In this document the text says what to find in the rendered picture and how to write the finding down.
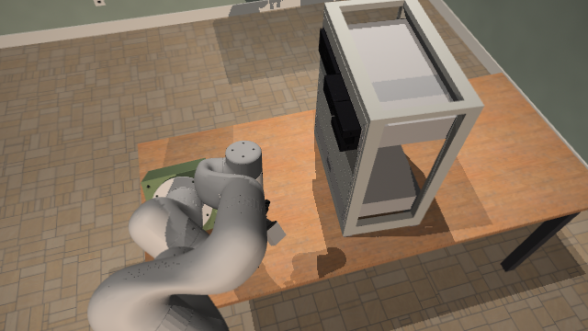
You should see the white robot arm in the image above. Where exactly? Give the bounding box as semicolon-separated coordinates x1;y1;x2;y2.
87;141;286;331

